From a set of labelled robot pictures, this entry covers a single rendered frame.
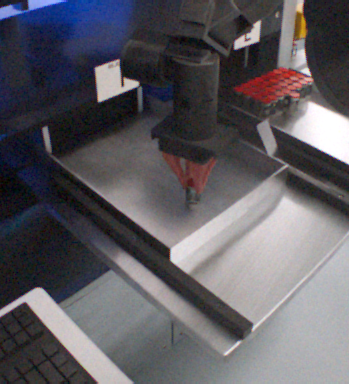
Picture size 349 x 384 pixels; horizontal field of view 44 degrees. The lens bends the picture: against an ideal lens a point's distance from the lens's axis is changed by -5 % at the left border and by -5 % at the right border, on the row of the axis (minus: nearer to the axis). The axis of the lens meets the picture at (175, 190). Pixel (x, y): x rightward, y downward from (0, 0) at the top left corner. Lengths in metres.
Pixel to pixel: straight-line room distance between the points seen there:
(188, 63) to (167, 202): 0.24
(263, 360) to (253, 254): 0.96
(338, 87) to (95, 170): 0.57
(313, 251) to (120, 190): 0.31
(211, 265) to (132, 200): 0.17
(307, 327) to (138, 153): 1.05
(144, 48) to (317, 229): 0.35
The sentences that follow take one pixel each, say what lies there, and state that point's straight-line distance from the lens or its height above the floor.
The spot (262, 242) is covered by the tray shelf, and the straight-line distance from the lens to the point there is 0.63.
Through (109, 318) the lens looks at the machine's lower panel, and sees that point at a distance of 1.08.
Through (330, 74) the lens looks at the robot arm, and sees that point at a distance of 0.23.
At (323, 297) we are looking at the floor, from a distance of 1.75.
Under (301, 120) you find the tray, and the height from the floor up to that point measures 0.88.
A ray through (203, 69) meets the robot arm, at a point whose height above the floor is 1.11.
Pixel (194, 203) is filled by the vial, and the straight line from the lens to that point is 0.65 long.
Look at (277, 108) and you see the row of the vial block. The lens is 0.92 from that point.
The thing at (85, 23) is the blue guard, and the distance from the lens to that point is 0.67.
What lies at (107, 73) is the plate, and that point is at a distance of 0.72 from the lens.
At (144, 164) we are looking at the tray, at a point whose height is 0.88.
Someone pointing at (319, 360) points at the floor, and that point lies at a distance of 1.58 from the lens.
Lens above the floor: 1.32
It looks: 39 degrees down
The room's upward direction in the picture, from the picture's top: straight up
